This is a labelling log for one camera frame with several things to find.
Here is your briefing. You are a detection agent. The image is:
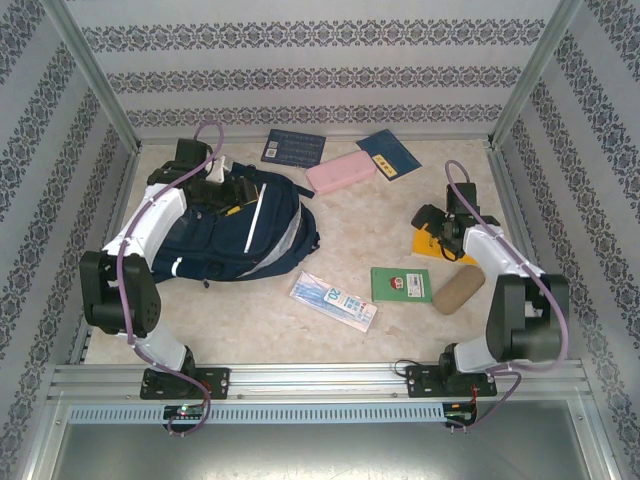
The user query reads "navy blue backpack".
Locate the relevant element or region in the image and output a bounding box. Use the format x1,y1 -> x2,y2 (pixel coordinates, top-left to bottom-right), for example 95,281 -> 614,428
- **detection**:
144,160 -> 321,289

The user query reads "dark blue book with lines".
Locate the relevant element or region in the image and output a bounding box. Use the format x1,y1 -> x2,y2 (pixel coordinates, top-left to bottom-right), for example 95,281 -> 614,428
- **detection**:
260,128 -> 327,169

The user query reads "tan felt pouch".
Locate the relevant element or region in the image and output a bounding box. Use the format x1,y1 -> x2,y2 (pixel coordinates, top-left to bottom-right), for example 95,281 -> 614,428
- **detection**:
432,264 -> 486,316

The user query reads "green notebook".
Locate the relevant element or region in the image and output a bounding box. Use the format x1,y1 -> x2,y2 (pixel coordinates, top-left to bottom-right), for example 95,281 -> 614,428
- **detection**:
370,266 -> 432,304

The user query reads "dark blue book yellow label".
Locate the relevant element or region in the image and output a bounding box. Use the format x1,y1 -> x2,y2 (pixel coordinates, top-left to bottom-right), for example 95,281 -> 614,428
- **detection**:
355,128 -> 423,184

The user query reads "pink pencil case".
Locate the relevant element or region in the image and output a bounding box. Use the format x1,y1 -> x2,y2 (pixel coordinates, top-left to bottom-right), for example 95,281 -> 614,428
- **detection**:
305,151 -> 377,196

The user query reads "clear pack of blue pens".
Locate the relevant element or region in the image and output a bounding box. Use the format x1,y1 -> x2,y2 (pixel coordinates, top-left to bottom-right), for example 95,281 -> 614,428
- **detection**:
288,270 -> 380,334

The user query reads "grey metal shelf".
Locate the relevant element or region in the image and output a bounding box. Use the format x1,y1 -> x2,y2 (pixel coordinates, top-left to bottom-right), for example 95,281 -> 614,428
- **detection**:
29,399 -> 614,480

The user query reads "aluminium right table rail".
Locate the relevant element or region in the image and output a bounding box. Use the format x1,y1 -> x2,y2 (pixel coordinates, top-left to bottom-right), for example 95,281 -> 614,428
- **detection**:
487,142 -> 569,361

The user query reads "aluminium table rail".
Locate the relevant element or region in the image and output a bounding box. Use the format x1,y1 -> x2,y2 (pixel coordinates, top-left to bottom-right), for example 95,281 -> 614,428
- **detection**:
487,142 -> 569,361
67,144 -> 144,365

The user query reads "aluminium left table rail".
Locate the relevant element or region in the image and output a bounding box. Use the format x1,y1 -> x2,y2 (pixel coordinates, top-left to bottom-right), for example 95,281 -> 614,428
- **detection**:
67,144 -> 144,365

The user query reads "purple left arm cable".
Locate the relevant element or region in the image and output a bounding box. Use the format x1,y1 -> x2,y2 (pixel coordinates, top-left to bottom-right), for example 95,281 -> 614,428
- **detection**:
117,121 -> 225,439

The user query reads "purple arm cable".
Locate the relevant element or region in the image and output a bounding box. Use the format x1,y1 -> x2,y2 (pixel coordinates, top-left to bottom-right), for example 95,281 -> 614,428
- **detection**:
117,121 -> 225,439
443,159 -> 571,434

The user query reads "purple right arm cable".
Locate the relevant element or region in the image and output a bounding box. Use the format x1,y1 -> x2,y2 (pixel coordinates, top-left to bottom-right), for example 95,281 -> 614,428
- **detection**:
443,159 -> 571,434

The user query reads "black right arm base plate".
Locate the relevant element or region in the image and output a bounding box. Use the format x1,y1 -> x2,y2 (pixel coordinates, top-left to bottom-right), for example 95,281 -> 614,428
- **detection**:
405,364 -> 498,400

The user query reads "aluminium left frame post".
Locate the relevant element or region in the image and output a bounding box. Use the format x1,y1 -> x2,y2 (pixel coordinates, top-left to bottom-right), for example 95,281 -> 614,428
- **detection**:
42,0 -> 144,151

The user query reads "aluminium frame post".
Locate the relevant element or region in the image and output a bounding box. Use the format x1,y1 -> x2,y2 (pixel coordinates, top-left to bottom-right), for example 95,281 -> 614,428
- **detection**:
487,0 -> 586,151
42,0 -> 144,151

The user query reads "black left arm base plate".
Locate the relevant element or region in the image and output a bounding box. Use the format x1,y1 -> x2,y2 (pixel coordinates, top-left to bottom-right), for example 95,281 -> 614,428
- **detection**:
139,367 -> 231,401

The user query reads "aluminium right frame post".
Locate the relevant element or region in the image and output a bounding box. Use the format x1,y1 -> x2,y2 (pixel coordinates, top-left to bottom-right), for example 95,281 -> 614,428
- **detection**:
487,0 -> 586,151

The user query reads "aluminium mounting rail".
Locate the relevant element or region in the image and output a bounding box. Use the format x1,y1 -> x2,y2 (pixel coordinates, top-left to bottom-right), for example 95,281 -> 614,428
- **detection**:
47,362 -> 586,401

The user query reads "grey slotted cable duct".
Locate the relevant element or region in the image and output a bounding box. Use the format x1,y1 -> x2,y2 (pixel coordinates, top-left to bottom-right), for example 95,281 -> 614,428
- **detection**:
67,403 -> 446,425

